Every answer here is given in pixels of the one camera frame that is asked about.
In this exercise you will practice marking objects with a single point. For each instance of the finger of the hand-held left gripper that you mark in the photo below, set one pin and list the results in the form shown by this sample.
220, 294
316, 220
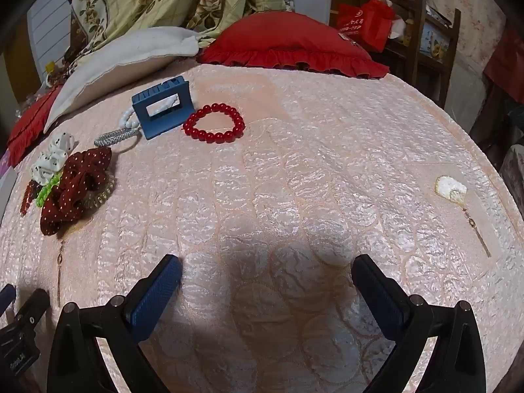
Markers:
32, 307
5, 297

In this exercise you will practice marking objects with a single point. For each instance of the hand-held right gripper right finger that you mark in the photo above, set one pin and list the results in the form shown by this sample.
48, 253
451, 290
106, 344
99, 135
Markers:
378, 294

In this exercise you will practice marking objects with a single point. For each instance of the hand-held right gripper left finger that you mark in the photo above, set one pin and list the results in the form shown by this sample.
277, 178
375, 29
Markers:
157, 294

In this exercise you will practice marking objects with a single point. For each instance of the dark red dotted scrunchie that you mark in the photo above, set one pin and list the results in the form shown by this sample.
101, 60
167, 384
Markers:
73, 188

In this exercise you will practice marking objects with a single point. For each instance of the white dotted scrunchie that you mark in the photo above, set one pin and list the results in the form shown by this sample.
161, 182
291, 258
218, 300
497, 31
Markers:
51, 159

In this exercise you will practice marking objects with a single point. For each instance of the blue plastic rack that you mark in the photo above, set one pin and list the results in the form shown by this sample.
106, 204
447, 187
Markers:
161, 110

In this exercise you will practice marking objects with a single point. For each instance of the white earring card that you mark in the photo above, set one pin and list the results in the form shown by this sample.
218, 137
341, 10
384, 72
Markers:
450, 188

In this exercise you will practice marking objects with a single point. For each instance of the purple floral bed sheet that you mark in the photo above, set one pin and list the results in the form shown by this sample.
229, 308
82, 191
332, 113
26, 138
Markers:
5, 166

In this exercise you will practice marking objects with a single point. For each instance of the pink quilted bedspread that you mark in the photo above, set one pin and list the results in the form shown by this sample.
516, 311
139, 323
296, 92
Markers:
307, 172

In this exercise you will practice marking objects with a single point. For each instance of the small red ruffled pillow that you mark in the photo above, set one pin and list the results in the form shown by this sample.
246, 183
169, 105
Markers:
30, 125

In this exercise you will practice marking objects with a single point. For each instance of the small yellow container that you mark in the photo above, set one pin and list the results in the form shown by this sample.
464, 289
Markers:
49, 67

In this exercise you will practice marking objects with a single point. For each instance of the white pillow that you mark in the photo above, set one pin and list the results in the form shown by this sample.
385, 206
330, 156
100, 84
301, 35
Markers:
123, 61

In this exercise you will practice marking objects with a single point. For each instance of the wooden chair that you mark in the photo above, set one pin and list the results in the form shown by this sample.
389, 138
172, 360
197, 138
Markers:
421, 61

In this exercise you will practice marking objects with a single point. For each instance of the large red ruffled pillow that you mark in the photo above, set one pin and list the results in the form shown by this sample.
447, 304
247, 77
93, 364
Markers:
286, 41

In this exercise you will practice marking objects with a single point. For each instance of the white slatted headboard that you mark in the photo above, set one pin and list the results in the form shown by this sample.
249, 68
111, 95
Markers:
47, 28

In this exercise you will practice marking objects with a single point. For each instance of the red shopping bag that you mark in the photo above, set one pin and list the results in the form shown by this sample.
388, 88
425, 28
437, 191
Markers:
364, 22

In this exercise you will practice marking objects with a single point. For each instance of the pale floral cloth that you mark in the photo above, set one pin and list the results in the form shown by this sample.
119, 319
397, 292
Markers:
466, 12

